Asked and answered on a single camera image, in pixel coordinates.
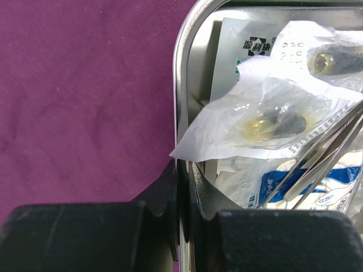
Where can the clear pouch with small parts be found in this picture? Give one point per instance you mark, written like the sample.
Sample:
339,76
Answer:
273,111

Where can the silver tweezers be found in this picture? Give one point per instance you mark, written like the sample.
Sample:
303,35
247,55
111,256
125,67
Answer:
321,157

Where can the white pouch with dark item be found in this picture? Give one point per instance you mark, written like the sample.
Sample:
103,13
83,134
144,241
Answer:
326,53

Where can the clear bag blue white gloves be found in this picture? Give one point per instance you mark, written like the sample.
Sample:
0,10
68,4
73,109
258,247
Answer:
248,182

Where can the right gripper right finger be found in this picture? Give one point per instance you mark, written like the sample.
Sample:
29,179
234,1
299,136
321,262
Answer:
283,243

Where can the green white packet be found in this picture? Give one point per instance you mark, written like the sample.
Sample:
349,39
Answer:
239,40

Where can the purple cloth mat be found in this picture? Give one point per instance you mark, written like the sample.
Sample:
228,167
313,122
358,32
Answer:
86,99

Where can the dark tweezers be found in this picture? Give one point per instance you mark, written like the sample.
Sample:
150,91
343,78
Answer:
343,119

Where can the metal tray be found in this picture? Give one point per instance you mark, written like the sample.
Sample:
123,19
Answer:
193,67

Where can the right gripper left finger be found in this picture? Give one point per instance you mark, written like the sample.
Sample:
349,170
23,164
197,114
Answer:
138,235

